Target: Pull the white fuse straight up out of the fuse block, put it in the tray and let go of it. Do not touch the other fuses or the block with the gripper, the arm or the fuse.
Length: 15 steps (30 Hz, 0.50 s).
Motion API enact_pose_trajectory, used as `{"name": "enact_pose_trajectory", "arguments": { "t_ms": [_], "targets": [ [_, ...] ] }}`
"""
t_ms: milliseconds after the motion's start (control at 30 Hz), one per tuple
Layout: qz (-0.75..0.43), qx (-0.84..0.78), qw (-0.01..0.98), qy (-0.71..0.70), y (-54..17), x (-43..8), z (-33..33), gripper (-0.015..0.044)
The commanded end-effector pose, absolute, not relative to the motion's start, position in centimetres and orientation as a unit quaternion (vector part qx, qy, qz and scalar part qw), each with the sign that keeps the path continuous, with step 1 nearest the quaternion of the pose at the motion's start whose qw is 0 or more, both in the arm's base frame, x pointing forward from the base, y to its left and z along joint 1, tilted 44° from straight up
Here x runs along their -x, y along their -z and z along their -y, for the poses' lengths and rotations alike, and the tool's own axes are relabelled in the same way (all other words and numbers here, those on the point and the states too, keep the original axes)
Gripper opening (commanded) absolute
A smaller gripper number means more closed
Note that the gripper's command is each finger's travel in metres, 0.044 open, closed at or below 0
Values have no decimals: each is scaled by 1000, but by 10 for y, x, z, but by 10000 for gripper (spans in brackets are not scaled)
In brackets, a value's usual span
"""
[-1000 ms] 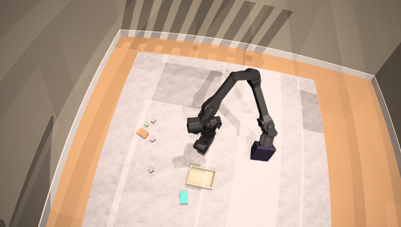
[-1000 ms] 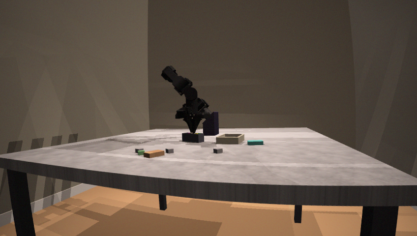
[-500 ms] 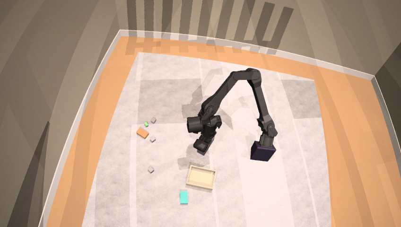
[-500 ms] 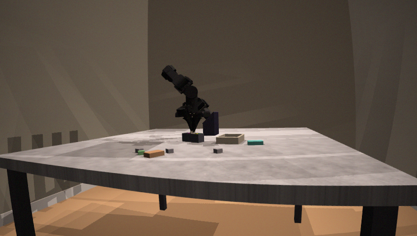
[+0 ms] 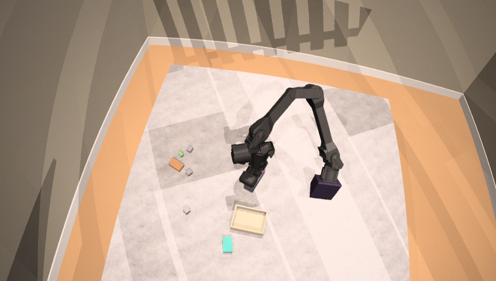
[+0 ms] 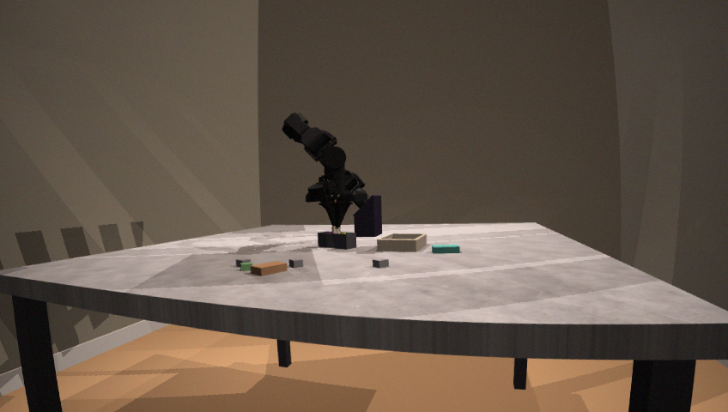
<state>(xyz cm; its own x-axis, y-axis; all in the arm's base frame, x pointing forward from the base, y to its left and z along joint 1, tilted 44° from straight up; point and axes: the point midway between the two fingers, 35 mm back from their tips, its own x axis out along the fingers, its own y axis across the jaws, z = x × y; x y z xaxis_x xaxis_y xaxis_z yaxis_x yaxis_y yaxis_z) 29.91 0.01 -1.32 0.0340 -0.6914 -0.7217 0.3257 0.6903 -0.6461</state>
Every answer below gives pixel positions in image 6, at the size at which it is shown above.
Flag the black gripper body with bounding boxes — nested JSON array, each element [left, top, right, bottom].
[[306, 171, 367, 203]]

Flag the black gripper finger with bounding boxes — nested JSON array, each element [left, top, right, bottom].
[[332, 203, 353, 228], [319, 203, 336, 227]]

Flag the teal rectangular block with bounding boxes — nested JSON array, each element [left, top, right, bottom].
[[432, 245, 460, 253]]

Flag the beige shallow tray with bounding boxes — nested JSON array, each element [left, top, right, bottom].
[[377, 233, 427, 252]]

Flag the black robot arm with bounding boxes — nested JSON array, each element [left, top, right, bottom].
[[282, 112, 365, 199]]

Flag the orange-brown rectangular block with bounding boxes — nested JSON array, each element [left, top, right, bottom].
[[250, 262, 287, 276]]

